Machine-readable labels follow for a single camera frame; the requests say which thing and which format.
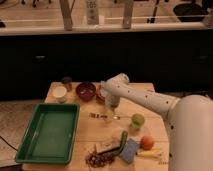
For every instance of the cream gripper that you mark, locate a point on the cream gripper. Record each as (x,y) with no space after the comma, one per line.
(112,102)

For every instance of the silver fork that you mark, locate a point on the silver fork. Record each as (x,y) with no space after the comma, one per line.
(96,115)

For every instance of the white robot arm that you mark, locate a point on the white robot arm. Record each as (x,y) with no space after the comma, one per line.
(190,122)

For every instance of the orange bowl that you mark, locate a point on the orange bowl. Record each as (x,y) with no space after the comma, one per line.
(99,97)

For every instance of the blue grey cloth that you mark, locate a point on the blue grey cloth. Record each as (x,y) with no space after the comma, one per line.
(103,92)

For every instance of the dark red bowl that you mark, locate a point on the dark red bowl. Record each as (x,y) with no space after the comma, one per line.
(86,91)

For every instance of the green cup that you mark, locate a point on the green cup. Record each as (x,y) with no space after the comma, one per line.
(137,121)

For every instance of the green cucumber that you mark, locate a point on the green cucumber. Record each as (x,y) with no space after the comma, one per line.
(122,143)

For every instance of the white box with dark edge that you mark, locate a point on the white box with dark edge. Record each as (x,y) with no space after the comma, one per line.
(107,145)

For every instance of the dark brown cup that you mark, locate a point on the dark brown cup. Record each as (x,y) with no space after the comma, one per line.
(67,82)

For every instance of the orange fruit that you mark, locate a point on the orange fruit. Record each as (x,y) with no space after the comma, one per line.
(147,142)

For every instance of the white cup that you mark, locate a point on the white cup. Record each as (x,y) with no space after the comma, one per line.
(59,93)

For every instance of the blue sponge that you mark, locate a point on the blue sponge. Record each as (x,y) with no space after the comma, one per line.
(129,151)

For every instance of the bunch of red grapes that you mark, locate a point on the bunch of red grapes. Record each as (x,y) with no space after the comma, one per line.
(96,160)

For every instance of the yellow banana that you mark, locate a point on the yellow banana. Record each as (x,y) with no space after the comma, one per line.
(154,153)

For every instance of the green plastic tray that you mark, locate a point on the green plastic tray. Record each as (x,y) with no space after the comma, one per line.
(50,135)

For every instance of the white remote control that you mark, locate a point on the white remote control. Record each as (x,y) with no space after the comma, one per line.
(92,12)

